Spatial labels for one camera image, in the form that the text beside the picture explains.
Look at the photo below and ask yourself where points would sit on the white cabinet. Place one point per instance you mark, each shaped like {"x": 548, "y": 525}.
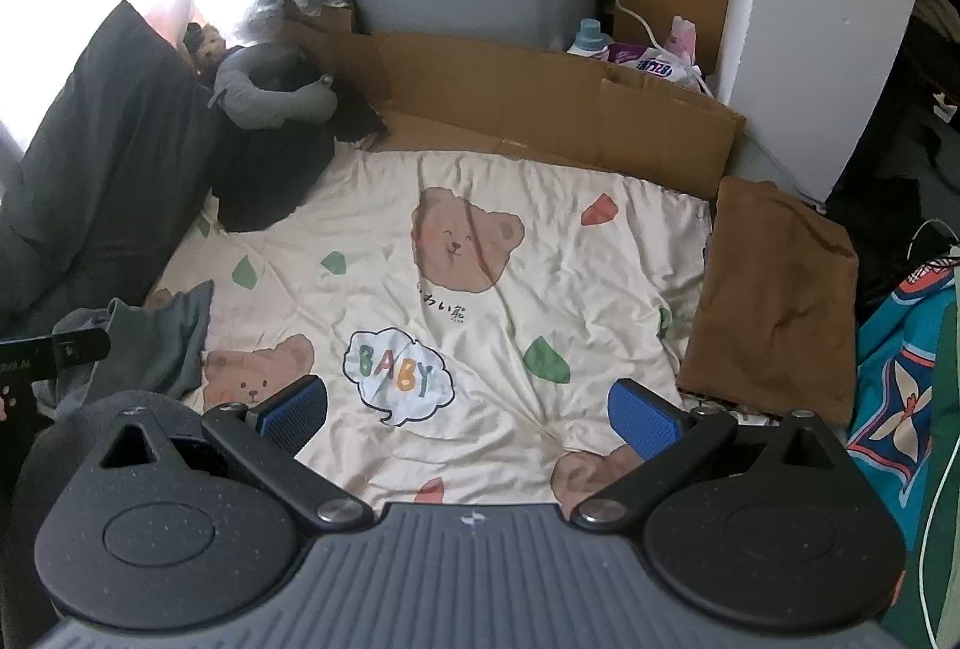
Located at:
{"x": 810, "y": 18}

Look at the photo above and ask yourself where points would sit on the black clothes pile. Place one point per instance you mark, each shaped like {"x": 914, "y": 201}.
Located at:
{"x": 270, "y": 184}

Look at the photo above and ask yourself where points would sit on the plush doll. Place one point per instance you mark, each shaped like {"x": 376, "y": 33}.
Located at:
{"x": 204, "y": 42}

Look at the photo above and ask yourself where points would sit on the dark green duvet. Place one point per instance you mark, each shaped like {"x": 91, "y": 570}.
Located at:
{"x": 97, "y": 169}

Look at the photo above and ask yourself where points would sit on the brown folded garment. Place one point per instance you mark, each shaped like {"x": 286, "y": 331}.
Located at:
{"x": 772, "y": 289}

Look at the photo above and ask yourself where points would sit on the cream bear print blanket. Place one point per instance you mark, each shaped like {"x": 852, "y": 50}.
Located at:
{"x": 487, "y": 229}

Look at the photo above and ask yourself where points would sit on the detergent bottle with teal cap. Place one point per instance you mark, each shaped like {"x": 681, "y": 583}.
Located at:
{"x": 589, "y": 37}

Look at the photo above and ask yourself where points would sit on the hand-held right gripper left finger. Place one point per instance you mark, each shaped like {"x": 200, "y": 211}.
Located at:
{"x": 296, "y": 412}

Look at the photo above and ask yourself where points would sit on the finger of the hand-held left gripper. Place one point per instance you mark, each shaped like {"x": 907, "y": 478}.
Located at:
{"x": 86, "y": 349}

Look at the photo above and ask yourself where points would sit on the dark clothes heap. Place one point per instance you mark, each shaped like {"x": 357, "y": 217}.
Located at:
{"x": 900, "y": 131}

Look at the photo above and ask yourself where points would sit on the green cloth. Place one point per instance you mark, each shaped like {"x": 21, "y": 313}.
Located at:
{"x": 945, "y": 431}

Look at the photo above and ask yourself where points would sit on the grey neck pillow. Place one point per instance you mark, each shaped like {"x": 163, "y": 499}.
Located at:
{"x": 285, "y": 109}

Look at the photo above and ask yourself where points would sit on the pink packet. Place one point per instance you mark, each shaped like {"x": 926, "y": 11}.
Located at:
{"x": 682, "y": 37}

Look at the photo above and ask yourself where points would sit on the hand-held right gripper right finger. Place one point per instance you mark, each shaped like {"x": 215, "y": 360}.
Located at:
{"x": 645, "y": 420}

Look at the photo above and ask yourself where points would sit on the flat cardboard sheet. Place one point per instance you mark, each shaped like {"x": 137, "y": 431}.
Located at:
{"x": 525, "y": 94}

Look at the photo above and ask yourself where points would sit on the teal printed cloth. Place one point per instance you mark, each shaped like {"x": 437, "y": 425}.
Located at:
{"x": 892, "y": 394}

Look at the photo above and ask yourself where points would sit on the light blue denim pants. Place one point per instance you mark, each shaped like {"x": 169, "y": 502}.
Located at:
{"x": 150, "y": 341}

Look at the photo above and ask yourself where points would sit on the purple and white refill bag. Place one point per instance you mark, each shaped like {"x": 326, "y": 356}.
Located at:
{"x": 652, "y": 65}

